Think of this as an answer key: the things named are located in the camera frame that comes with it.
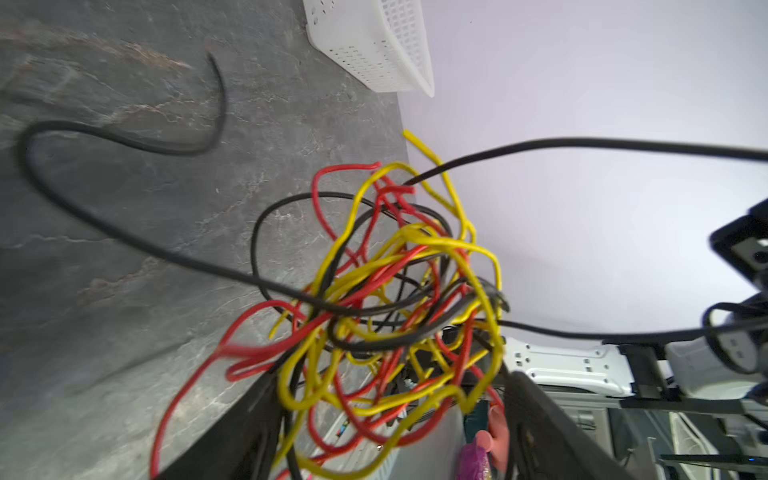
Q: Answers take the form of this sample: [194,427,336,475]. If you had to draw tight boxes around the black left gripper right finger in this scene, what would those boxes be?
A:
[504,371,632,480]

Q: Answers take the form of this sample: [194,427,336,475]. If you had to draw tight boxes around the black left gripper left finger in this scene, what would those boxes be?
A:
[157,374,282,480]

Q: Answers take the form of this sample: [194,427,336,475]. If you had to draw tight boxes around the red yellow black cables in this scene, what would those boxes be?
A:
[148,128,511,480]

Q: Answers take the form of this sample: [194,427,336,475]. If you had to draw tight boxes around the black cable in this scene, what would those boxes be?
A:
[14,52,768,349]

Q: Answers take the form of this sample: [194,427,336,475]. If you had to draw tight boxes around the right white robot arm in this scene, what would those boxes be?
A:
[497,203,767,479]

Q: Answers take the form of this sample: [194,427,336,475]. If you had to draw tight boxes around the white plastic basket right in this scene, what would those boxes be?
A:
[303,0,435,98]

